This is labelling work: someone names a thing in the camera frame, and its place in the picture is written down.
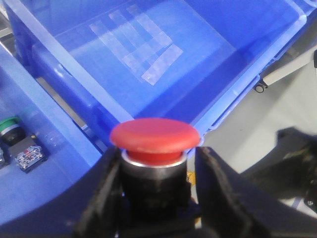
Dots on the blue plastic crate left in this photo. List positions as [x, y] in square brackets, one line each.
[44, 152]

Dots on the blue plastic crate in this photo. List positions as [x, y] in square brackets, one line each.
[117, 60]
[44, 152]

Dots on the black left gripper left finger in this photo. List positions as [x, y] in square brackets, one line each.
[99, 219]

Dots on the clear tape patch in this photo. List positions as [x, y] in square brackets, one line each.
[139, 44]

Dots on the blue plastic crate right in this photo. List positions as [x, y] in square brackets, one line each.
[117, 60]

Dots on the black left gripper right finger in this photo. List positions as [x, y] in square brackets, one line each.
[221, 204]

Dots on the red mushroom push button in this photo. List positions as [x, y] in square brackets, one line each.
[154, 165]

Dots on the green push button switch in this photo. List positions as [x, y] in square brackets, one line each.
[23, 149]

